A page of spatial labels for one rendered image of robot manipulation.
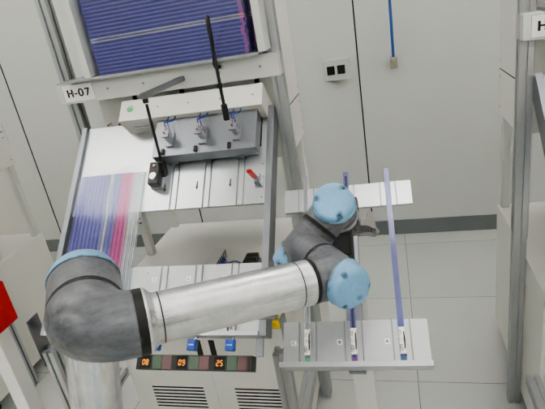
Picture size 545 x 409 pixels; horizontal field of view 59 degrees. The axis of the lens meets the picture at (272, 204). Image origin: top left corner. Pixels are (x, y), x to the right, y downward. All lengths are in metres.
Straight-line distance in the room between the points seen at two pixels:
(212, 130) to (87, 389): 0.89
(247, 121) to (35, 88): 2.48
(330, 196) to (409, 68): 2.17
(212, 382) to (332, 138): 1.74
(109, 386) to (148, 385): 1.17
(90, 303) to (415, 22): 2.54
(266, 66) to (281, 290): 0.92
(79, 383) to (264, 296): 0.35
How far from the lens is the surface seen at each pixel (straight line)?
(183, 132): 1.56
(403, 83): 3.00
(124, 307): 0.70
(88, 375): 0.88
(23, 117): 3.91
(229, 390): 1.94
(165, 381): 2.02
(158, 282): 1.47
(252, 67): 1.53
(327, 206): 0.87
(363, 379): 1.49
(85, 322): 0.70
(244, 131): 1.48
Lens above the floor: 1.50
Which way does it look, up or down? 22 degrees down
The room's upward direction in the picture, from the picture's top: 10 degrees counter-clockwise
